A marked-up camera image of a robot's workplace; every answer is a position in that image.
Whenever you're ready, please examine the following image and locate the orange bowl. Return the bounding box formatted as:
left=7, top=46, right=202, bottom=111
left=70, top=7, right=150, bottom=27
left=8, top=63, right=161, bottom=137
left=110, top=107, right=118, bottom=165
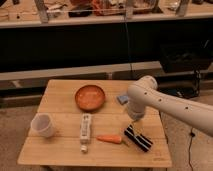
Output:
left=75, top=85, right=105, bottom=111

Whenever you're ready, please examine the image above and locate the black box on shelf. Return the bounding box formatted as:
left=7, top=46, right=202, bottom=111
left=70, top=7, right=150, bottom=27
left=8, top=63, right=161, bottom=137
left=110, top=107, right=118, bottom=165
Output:
left=159, top=42, right=213, bottom=73

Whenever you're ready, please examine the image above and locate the orange pepper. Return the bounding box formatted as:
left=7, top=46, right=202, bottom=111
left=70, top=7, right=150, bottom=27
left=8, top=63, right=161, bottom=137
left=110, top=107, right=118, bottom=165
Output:
left=96, top=135, right=128, bottom=146

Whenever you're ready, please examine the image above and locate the black power adapter with cable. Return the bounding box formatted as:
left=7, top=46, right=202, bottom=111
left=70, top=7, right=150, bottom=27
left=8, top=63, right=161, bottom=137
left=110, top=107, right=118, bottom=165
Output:
left=188, top=127, right=196, bottom=171

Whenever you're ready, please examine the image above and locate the white remote controller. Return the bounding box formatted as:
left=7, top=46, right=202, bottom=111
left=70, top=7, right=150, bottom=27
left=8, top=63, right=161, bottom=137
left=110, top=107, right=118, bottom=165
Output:
left=80, top=113, right=92, bottom=153

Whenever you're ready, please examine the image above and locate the wooden table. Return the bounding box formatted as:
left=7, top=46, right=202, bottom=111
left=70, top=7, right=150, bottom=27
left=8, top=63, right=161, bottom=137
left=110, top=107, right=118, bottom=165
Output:
left=18, top=79, right=172, bottom=168

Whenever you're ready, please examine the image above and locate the white plastic cup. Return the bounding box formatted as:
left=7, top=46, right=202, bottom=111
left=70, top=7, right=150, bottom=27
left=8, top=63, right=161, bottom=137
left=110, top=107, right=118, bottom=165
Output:
left=31, top=114, right=54, bottom=138

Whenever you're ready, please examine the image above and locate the wooden shelf with clutter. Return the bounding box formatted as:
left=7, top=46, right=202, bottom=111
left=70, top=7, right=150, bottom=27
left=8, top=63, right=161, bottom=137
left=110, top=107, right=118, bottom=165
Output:
left=0, top=0, right=213, bottom=28

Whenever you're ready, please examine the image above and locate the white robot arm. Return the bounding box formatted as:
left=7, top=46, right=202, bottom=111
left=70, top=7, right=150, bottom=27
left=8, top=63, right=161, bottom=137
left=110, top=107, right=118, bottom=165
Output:
left=127, top=76, right=213, bottom=137

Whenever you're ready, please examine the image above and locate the black white striped cloth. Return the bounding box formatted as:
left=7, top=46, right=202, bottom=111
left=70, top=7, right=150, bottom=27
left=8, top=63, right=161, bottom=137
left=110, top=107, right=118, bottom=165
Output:
left=124, top=125, right=153, bottom=152

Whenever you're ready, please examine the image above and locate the blue sponge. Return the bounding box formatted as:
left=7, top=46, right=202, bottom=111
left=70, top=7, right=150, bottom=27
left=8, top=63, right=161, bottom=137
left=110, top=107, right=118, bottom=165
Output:
left=117, top=95, right=129, bottom=105

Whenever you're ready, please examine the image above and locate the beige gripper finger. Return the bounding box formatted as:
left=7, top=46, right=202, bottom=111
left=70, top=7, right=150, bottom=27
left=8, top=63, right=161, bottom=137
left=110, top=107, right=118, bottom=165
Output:
left=132, top=121, right=141, bottom=137

